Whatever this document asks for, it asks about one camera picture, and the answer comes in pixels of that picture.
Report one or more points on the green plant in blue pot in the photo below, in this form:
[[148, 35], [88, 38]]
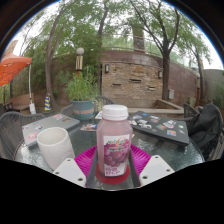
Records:
[[81, 96]]

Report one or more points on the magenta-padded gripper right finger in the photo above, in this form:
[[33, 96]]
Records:
[[155, 170]]

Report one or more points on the tree with dark forked trunk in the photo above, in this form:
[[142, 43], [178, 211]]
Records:
[[165, 76]]

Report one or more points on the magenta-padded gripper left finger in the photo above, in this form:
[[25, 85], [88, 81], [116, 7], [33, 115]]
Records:
[[70, 171]]

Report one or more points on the wall lamp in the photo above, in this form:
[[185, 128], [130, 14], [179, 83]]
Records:
[[160, 74], [107, 68]]

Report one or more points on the white printed paper sheet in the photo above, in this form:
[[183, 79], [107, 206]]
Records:
[[98, 115]]

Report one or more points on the orange canopy with pole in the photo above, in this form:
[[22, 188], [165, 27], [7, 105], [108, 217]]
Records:
[[13, 68]]

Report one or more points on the white ceramic cup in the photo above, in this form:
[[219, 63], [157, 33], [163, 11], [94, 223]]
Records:
[[55, 146]]

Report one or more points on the tree with slanting trunk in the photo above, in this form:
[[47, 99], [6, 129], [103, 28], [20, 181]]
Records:
[[50, 73]]

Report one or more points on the dark wicker chair with jacket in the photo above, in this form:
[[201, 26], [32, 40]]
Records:
[[216, 151]]

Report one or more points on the black jacket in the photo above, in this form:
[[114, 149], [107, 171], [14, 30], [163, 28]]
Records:
[[206, 130]]

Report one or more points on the wooden lamp post with globe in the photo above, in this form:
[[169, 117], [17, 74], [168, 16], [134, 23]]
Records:
[[79, 61]]

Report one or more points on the grey wall box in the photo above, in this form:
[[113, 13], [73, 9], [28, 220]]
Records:
[[171, 94]]

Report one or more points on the pink juice bottle white cap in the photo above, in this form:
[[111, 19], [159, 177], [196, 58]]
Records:
[[114, 143]]

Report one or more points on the blue yellow striped cone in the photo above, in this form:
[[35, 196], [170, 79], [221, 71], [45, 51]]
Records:
[[48, 102]]

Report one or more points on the small picture card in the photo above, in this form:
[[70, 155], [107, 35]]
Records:
[[88, 127]]

